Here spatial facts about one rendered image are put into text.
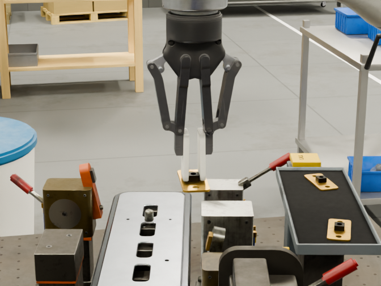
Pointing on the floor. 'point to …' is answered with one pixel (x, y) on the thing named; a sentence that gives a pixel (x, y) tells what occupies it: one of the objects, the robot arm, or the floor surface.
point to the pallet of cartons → (67, 7)
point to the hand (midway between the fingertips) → (193, 154)
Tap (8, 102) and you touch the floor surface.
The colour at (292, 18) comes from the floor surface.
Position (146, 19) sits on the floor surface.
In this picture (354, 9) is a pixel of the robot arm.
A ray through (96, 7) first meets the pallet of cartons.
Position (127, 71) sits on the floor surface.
